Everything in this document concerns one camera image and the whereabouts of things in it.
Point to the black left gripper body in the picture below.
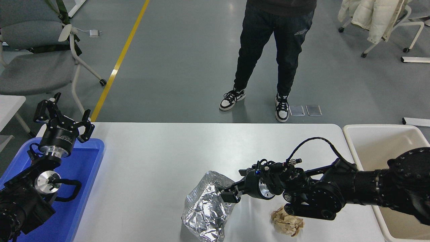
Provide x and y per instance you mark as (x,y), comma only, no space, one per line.
(59,138)

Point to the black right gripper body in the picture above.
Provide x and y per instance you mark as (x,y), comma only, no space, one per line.
(252,185)

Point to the silver foil tray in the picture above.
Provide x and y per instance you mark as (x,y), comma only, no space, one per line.
(205,215)

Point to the tan paper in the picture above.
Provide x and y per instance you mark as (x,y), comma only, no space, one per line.
(285,225)

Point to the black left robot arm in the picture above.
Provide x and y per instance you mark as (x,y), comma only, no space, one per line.
(20,201)

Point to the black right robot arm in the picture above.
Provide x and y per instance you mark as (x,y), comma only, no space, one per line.
(336,195)

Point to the small white side table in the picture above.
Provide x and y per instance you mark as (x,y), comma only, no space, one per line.
(10,104)

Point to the blue plastic tray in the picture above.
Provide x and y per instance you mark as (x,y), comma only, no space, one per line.
(84,174)

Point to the grey office chair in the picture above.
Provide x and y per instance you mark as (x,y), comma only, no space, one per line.
(33,70)

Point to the silver floor plate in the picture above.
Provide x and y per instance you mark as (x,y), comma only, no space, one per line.
(314,110)
(298,110)

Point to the white power adapter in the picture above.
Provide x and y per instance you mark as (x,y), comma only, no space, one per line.
(94,33)

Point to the white table leg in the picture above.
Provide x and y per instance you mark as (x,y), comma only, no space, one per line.
(78,6)

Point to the large pale plastic bin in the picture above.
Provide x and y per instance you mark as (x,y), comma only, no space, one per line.
(369,141)

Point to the person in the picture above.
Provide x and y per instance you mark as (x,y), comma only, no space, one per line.
(289,40)

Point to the cream padded coat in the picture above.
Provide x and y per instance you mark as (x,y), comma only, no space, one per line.
(373,16)

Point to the white wheeled chair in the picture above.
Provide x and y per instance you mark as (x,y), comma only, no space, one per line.
(413,23)

